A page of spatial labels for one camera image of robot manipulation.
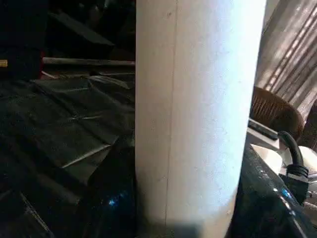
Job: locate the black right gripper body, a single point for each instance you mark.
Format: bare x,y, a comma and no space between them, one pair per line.
297,186

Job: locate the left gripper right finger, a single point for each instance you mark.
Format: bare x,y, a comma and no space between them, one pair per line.
272,208

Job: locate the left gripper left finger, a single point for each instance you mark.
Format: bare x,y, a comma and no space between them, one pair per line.
116,198

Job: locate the white plastic table leg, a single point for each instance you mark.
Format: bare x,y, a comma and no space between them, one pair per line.
198,114

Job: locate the brown wicker chair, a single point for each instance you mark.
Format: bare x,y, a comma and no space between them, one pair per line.
275,111

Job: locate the black work mat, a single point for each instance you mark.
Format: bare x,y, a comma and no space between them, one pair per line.
59,129

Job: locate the grey striped curtain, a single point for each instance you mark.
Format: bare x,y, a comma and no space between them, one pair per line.
292,44

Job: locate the small brass label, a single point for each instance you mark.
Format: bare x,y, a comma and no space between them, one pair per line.
3,63

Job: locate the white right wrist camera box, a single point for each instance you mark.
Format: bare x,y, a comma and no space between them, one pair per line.
270,158

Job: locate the grey horizontal rail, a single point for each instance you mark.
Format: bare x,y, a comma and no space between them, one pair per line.
89,62

